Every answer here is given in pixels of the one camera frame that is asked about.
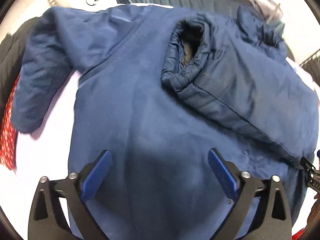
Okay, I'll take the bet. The navy blue padded jacket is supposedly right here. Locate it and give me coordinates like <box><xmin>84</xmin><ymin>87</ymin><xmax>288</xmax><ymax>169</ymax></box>
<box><xmin>11</xmin><ymin>4</ymin><xmax>318</xmax><ymax>239</ymax></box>

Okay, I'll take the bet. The lilac bed sheet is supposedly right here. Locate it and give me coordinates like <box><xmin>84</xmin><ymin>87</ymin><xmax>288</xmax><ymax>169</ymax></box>
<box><xmin>13</xmin><ymin>72</ymin><xmax>80</xmax><ymax>239</ymax></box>

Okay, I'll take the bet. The red patterned cloth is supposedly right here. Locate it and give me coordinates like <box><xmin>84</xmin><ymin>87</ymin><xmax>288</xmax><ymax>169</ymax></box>
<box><xmin>0</xmin><ymin>76</ymin><xmax>20</xmax><ymax>171</ymax></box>

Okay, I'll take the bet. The black garment at bedside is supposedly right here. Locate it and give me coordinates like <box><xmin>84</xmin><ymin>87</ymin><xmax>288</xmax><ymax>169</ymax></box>
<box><xmin>0</xmin><ymin>16</ymin><xmax>42</xmax><ymax>120</ymax></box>

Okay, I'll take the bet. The black wire rack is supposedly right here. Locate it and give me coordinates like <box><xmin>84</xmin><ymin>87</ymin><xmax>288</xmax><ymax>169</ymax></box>
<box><xmin>300</xmin><ymin>49</ymin><xmax>320</xmax><ymax>85</ymax></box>

